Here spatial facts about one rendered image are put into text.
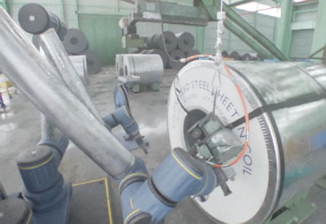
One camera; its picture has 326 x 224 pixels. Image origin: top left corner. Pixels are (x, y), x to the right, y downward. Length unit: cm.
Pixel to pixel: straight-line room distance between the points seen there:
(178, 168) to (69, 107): 32
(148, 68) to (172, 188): 556
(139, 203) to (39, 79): 40
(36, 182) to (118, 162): 74
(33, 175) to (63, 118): 74
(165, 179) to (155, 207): 8
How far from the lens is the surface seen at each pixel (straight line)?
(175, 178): 43
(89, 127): 50
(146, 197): 47
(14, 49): 50
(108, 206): 142
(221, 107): 100
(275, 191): 92
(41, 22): 100
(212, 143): 86
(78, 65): 570
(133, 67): 576
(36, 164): 115
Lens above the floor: 141
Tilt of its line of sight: 17 degrees down
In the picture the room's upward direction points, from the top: straight up
